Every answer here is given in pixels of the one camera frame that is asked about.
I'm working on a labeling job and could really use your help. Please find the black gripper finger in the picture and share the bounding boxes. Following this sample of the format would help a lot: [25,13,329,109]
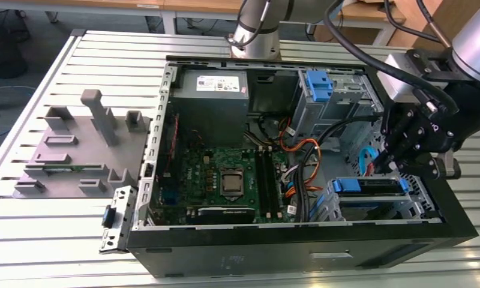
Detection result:
[373,103,425,173]
[383,142,441,181]

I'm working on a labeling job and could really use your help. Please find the blue disk data wire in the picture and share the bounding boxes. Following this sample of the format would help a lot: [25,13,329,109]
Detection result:
[359,145,380,175]

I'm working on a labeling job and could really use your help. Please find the hard disk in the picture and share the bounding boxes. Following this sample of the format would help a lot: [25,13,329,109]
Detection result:
[309,176,411,222]

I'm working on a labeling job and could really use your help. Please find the metal disk bay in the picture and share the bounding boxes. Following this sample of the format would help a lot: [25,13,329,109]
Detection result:
[323,176,437,222]

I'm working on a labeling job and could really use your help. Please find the metal optical drive cage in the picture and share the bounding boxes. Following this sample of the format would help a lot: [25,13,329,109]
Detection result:
[293,69,385,137]

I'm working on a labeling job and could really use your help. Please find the blue drive cage latch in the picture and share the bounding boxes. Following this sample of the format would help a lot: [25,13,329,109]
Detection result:
[305,70,335,103]

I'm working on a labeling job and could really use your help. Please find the wooden cabinet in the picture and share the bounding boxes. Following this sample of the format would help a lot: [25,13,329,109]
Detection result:
[411,0,455,61]

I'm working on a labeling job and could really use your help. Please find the black RAM slot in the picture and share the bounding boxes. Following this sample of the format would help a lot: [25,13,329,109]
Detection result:
[265,145,284,218]
[255,145,273,219]

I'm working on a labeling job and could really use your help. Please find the CPU socket with silver CPU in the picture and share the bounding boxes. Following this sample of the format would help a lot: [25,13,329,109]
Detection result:
[219,166,249,199]

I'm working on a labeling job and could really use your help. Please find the grey power supply unit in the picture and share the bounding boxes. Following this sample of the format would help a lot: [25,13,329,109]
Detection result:
[170,69,252,148]

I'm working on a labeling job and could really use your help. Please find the black open PC case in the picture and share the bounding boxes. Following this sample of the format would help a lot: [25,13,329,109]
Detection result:
[125,55,480,278]

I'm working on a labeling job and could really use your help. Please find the black graphics card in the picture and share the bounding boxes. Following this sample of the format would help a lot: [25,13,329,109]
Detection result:
[185,205,257,225]

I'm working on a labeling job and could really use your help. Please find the green motherboard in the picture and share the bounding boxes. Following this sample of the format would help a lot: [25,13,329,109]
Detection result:
[150,145,301,224]

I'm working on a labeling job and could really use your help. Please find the grey parts rack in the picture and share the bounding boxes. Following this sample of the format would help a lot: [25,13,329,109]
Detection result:
[13,89,153,200]

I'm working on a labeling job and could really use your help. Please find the long wooden top desk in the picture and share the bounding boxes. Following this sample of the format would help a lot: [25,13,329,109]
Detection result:
[0,0,241,35]

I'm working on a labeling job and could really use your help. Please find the green RAM stick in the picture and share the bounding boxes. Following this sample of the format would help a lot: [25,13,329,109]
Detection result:
[42,166,85,174]

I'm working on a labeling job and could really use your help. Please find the black mesh waste bin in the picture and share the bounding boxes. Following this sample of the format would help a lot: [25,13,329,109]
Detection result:
[0,8,30,79]

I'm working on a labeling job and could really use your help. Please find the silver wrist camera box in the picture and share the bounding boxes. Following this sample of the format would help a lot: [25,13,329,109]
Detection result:
[377,53,431,101]

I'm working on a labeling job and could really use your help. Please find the thick black camera cable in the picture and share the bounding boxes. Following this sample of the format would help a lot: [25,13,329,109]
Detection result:
[323,0,460,116]

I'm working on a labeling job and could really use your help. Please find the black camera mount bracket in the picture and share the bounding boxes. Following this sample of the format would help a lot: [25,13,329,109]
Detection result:
[405,49,471,83]

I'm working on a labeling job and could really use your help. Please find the orange wire bundle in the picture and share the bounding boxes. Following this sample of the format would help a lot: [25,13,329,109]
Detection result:
[279,137,325,199]

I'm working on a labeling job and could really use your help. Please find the black cable with silver ferrule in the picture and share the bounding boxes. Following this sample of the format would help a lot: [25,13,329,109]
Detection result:
[383,0,453,50]

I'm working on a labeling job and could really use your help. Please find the thick black internal cables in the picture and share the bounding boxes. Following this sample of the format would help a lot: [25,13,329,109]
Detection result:
[295,115,385,223]

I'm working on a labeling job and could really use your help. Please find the black yellow power wires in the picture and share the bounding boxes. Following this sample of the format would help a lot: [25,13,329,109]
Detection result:
[241,130,281,148]

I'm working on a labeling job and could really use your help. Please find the wooden desk white frame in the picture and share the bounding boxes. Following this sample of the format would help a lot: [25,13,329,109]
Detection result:
[335,0,407,46]

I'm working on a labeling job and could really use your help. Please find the grey expansion slot retainer bracket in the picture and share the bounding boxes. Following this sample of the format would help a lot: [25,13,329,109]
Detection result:
[98,185,140,255]

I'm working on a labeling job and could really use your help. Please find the blue floor cable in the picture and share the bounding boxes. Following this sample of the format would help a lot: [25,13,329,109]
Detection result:
[0,85,37,142]

